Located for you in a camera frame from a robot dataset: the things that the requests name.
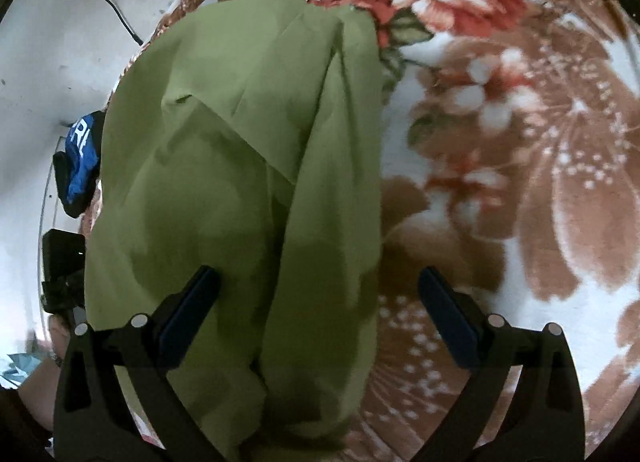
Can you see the person's left forearm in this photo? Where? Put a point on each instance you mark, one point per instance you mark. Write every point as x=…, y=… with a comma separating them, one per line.
x=40, y=392

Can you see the floral brown red blanket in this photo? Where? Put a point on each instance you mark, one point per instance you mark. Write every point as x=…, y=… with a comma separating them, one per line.
x=500, y=142

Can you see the teal patterned cloth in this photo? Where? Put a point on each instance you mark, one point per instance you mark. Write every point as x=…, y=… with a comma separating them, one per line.
x=12, y=370

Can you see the person's left hand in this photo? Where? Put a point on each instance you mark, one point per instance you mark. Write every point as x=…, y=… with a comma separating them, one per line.
x=60, y=337

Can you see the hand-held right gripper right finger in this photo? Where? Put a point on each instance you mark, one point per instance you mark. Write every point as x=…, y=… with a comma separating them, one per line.
x=447, y=317

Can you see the blue and black cloth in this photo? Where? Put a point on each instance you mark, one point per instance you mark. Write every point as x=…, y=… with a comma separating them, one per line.
x=80, y=162

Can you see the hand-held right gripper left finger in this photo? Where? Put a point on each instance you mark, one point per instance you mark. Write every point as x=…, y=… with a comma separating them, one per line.
x=187, y=314

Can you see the olive green shirt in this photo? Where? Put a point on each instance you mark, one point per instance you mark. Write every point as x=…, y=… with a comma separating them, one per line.
x=225, y=167

